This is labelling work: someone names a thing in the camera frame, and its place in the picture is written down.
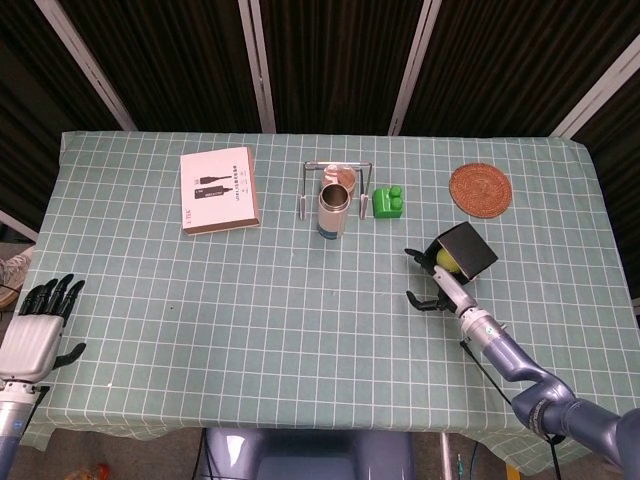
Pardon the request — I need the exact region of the green checked tablecloth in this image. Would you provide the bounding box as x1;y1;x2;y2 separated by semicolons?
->
19;130;640;476

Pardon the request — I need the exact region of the green toy block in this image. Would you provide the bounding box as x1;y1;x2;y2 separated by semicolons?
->
372;185;405;220

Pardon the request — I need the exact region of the blue-grey robot torso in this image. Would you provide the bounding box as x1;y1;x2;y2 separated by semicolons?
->
205;427;416;480

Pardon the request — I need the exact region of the steel thermos cup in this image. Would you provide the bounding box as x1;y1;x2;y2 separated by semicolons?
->
317;183;351;241

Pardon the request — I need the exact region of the metal wire stand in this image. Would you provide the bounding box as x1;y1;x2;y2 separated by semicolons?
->
298;160;375;221

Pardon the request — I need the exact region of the orange snack bag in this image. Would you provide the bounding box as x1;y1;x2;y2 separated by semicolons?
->
69;462;111;480

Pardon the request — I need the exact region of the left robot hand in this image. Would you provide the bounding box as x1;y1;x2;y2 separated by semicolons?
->
0;273;87;384

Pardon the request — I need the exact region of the white cable packaging box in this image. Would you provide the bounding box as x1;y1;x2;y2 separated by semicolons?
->
179;146;263;236

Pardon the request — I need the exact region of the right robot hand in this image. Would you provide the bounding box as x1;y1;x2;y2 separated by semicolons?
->
404;247;477;315

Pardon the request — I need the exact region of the white partition frame post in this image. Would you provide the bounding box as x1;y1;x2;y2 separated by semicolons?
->
34;0;137;132
0;208;39;241
387;0;441;136
552;34;640;139
237;0;277;134

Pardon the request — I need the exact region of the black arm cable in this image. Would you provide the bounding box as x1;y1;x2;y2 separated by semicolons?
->
459;338;564;480

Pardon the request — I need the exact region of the round woven coaster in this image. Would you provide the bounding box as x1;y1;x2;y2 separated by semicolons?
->
448;162;514;220

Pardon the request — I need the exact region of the black cardboard box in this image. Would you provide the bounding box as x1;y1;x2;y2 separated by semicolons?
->
423;222;500;287

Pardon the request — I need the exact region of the grey sneaker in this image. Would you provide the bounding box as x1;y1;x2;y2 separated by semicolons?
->
0;244;37;311

